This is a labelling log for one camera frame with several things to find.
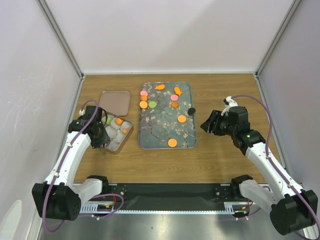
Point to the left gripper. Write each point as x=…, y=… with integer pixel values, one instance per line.
x=104, y=139

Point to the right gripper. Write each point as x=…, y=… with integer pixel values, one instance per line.
x=215, y=117

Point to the green round cookie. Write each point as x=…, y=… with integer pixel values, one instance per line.
x=108, y=121
x=152, y=104

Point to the orange waffle cookie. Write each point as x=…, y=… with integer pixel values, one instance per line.
x=119, y=121

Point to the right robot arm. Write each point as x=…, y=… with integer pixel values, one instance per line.
x=289, y=206

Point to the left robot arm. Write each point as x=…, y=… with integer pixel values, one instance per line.
x=56, y=198

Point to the brown cookie tin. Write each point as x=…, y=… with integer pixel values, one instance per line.
x=117, y=138

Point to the black sandwich cookie right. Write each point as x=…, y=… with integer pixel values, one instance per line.
x=191, y=111

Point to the brown tin lid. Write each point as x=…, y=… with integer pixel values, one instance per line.
x=115, y=101

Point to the orange round cookie right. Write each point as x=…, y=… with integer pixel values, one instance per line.
x=181, y=118

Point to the orange round cookie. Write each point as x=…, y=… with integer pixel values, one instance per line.
x=181, y=118
x=143, y=104
x=172, y=143

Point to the dark orange cookie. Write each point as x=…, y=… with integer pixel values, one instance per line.
x=174, y=105

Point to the orange round cookie bottom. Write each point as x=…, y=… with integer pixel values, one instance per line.
x=172, y=143

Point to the pink round cookie right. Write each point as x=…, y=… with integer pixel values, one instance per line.
x=174, y=97

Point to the pink round cookie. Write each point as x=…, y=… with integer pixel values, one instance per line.
x=174, y=97
x=144, y=93

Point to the floral blue serving tray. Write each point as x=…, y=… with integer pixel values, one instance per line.
x=157, y=125

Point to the orange round cookie left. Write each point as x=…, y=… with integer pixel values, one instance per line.
x=143, y=104

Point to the orange fish cookie right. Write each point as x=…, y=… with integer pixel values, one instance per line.
x=177, y=91

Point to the orange fish cookie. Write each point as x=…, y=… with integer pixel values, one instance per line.
x=160, y=87
x=177, y=91

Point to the small orange cookie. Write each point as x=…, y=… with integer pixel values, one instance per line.
x=144, y=98

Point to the green round cookie top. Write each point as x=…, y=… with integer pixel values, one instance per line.
x=152, y=104

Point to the pink round cookie left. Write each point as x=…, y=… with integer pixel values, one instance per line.
x=144, y=93

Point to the orange fish cookie left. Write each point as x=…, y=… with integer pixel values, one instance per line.
x=160, y=87

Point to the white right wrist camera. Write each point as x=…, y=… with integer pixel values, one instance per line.
x=229, y=102

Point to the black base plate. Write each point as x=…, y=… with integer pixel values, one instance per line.
x=178, y=197

